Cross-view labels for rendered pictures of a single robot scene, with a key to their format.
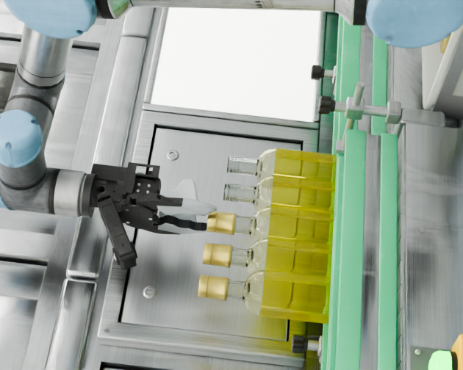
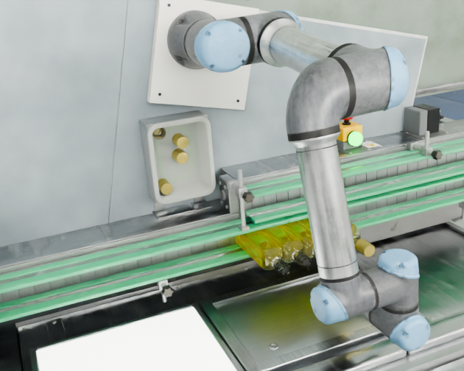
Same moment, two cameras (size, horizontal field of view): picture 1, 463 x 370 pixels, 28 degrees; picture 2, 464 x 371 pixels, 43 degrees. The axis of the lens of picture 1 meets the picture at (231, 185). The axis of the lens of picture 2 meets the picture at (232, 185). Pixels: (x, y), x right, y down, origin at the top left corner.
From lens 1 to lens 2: 1.94 m
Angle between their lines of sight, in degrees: 84
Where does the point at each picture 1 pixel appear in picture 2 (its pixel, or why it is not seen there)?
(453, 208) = (273, 163)
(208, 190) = (284, 322)
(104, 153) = not seen: outside the picture
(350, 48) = (165, 247)
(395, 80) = (183, 224)
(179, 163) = (276, 341)
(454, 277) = not seen: hidden behind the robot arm
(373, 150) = (258, 188)
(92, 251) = (379, 345)
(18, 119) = (390, 256)
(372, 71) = (177, 238)
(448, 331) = not seen: hidden behind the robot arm
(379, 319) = (345, 166)
